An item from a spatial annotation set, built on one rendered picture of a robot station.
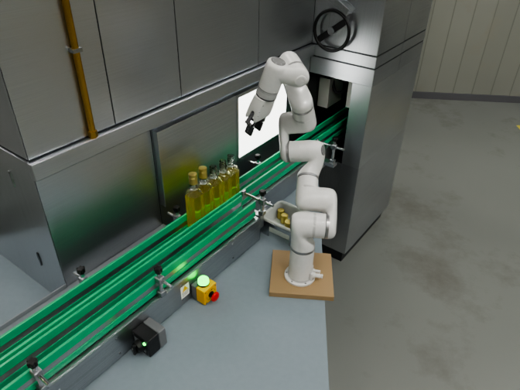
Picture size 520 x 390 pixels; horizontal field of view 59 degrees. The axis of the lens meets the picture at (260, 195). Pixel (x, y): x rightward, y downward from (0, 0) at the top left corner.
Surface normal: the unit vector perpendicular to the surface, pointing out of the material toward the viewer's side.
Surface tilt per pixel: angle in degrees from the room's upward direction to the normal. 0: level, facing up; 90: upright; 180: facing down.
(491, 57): 90
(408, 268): 0
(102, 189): 90
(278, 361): 0
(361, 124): 90
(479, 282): 0
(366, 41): 90
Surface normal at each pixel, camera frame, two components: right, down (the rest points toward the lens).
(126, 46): 0.80, 0.35
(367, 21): -0.59, 0.44
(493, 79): -0.08, 0.56
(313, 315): 0.02, -0.83
